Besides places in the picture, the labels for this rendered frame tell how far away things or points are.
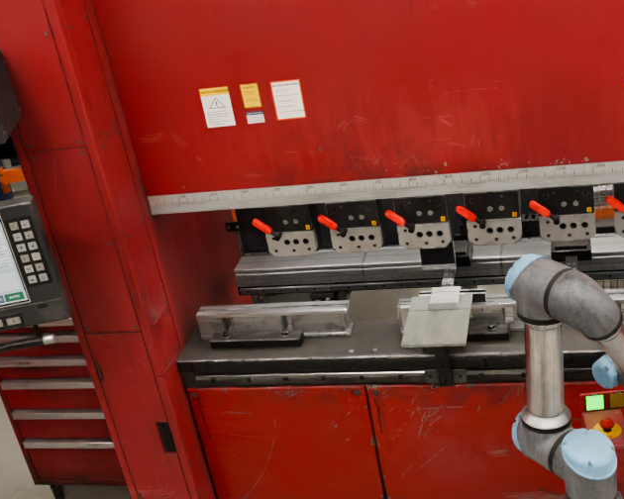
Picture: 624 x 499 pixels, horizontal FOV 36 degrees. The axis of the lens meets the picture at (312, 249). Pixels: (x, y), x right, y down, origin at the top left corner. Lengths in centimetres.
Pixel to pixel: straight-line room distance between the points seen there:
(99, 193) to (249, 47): 59
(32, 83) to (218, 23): 53
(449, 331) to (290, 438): 72
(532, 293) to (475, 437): 98
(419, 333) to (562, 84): 78
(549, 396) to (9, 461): 282
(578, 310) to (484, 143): 73
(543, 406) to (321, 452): 106
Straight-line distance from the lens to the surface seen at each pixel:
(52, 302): 271
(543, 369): 226
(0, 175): 474
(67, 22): 267
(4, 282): 271
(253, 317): 307
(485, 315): 292
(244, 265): 333
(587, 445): 231
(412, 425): 304
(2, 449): 464
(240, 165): 282
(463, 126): 265
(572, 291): 209
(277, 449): 321
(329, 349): 298
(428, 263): 287
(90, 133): 270
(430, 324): 278
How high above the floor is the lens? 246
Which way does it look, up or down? 26 degrees down
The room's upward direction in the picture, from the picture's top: 11 degrees counter-clockwise
